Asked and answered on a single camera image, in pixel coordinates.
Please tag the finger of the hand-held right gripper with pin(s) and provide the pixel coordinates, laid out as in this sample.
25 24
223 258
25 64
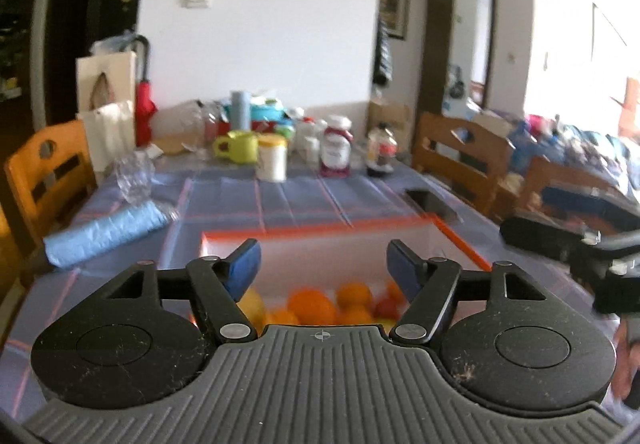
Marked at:
535 234
570 198

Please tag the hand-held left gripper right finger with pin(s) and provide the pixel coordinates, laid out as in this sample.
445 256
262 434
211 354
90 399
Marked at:
404 271

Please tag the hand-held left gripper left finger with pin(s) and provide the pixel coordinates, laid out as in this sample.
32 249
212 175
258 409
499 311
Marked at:
242 269

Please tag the small mandarin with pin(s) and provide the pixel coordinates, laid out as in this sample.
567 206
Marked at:
284 317
395 289
358 316
354 296

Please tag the small red tomato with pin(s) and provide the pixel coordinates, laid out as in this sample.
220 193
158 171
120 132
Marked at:
387 309

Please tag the large orange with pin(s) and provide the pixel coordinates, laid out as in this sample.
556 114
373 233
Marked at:
311 306

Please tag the orange cardboard box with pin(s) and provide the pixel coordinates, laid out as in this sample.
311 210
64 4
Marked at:
325 264

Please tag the person's right hand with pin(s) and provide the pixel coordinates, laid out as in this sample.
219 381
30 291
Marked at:
627 369

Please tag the wooden dining chair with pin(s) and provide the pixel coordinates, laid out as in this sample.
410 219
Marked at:
545 174
440 159
30 174

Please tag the black phone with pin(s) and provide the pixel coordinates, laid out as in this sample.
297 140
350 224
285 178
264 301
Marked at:
432 204

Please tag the white canister yellow lid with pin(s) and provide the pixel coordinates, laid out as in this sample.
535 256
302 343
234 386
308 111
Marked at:
272 161

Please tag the dark bottle white cap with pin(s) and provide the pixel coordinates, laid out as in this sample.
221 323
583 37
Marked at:
381 154

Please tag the green mug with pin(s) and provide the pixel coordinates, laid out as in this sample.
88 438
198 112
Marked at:
242 148

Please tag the red pill bottle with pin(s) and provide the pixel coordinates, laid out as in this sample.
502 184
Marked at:
336 151

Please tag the clear drinking glass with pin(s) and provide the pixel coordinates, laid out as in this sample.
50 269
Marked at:
134 179

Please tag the folded blue umbrella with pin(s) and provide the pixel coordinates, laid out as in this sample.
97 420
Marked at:
100 234

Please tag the brown cardboard box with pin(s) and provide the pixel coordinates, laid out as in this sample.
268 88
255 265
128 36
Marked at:
390 121

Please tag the blue-grey tumbler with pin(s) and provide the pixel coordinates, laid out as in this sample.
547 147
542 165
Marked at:
240 111

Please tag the teal lidded container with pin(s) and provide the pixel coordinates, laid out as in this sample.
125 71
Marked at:
267 111

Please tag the dark hanging bag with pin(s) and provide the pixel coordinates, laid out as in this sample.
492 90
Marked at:
457 84

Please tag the red umbrella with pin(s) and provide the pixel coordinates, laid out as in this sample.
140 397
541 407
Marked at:
145 109

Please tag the plain white paper bag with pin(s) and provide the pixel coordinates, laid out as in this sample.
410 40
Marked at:
107 134

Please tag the dark hanging jacket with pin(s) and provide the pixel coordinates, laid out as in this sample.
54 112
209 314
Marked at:
382 54

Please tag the dark wooden door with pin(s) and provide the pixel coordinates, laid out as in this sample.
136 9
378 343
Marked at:
95 24

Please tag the dark shelf cabinet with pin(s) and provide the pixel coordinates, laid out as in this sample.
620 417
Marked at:
17 24

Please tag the small framed wall picture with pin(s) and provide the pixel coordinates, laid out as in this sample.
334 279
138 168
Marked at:
395 9

